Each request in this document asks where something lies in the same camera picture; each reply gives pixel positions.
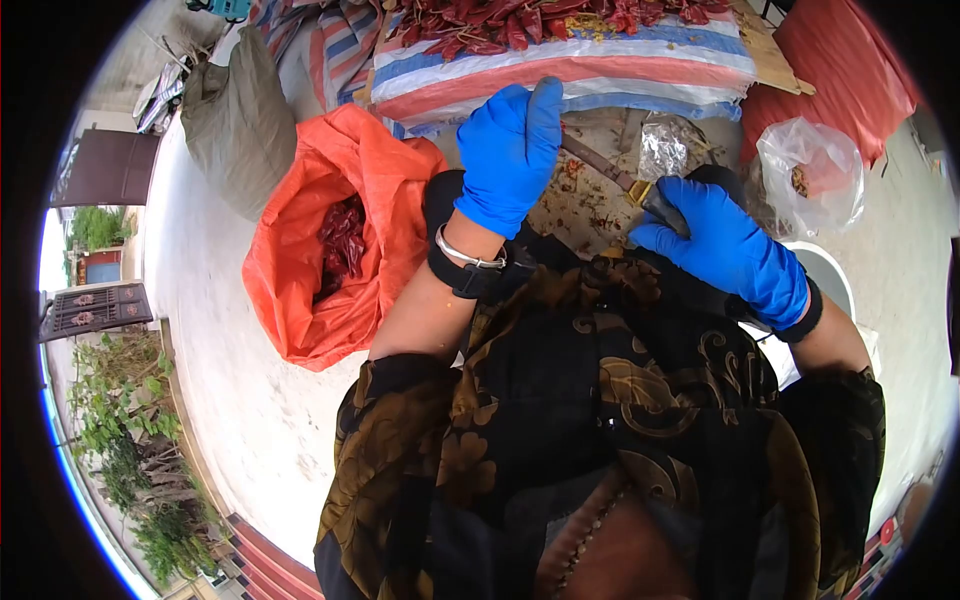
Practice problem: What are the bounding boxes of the brown metal door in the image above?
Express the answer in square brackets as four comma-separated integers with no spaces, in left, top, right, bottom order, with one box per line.
[48,128,163,210]

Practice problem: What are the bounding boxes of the rusty knife with dark handle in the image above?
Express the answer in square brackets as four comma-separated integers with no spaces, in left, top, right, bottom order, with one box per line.
[560,132,692,240]

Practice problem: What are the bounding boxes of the green plants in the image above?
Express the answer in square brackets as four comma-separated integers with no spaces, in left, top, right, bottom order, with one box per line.
[66,330,228,588]

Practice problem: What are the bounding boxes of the white plastic stool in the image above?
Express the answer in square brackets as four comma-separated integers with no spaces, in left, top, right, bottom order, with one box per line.
[738,240,883,391]

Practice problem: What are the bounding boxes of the small crinkled clear bag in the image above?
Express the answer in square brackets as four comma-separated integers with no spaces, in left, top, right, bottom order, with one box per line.
[637,112,690,186]

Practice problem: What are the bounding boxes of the striped plastic tarp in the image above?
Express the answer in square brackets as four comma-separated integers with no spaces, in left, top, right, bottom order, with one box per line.
[247,0,759,141]

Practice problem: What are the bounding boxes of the person's left fingers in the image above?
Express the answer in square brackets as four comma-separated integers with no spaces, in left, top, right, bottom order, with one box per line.
[457,75,565,151]

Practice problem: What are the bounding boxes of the person's left hand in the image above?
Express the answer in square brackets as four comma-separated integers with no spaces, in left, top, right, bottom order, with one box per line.
[453,75,565,240]

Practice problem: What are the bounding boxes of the wooden board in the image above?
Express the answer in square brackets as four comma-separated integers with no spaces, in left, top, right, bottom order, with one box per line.
[729,0,818,98]

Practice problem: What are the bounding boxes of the person's right fingers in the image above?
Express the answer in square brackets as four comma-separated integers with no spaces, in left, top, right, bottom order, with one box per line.
[628,176,725,250]

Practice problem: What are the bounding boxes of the large clear plastic bag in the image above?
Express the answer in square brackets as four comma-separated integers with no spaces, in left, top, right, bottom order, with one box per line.
[745,116,867,243]

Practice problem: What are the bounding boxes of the orange woven sack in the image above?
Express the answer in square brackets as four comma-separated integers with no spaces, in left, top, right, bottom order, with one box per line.
[241,103,450,374]

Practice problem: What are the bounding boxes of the heap of dark red chilies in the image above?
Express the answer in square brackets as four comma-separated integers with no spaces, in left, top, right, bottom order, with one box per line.
[312,193,369,306]

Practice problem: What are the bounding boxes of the dark iron gate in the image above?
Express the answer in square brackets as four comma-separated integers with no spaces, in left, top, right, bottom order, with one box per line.
[38,280,155,345]

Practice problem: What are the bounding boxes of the person's body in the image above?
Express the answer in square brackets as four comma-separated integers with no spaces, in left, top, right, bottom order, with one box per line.
[313,255,888,600]

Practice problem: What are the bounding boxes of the scattered chili scraps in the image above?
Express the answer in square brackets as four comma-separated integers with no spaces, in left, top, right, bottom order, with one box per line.
[536,146,646,252]

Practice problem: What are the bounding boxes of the grey-green stuffed sack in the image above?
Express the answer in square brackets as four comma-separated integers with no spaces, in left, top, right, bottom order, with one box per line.
[179,26,300,223]

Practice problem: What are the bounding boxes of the red cloth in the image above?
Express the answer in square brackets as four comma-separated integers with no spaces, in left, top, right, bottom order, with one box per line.
[738,0,924,168]

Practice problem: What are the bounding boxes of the person's right hand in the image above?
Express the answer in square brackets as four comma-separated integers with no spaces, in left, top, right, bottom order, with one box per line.
[628,176,812,332]

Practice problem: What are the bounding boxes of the pile of bright red chilies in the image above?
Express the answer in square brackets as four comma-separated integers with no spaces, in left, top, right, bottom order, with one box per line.
[386,0,732,61]

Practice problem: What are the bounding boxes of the black wrist band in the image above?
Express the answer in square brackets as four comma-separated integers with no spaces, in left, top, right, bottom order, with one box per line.
[723,273,825,345]
[426,240,538,306]

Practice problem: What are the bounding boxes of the silvery crumpled bags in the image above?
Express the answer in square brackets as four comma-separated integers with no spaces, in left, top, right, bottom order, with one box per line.
[132,56,193,137]

